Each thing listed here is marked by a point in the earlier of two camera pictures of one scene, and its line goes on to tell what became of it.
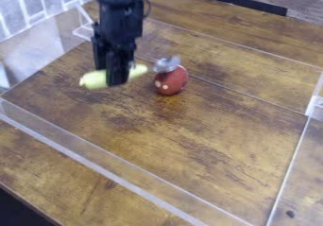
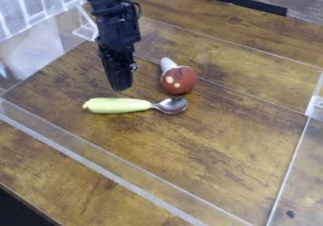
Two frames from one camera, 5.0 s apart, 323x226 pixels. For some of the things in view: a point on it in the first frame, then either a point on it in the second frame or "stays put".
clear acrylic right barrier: (298, 206) stays put
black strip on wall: (244, 3) stays put
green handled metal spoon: (96, 78) to (121, 105)
